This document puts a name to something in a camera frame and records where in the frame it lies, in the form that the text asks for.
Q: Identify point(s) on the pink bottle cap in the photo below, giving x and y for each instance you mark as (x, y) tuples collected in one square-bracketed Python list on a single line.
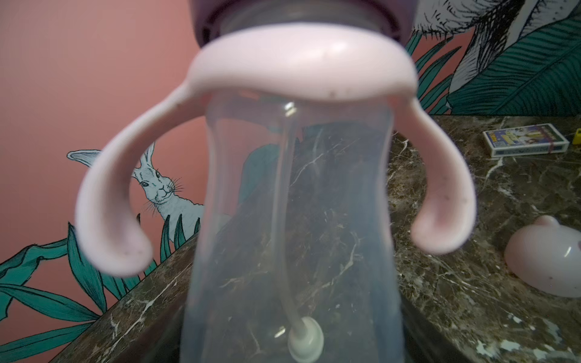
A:
[(546, 255)]

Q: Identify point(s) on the clear plastic baby bottle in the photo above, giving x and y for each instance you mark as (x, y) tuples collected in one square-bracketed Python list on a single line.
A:
[(295, 243)]

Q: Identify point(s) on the small yellow toy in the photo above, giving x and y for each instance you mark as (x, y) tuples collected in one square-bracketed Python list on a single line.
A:
[(577, 137)]

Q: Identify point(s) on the playing card box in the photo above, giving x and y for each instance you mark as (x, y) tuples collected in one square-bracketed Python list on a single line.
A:
[(519, 141)]

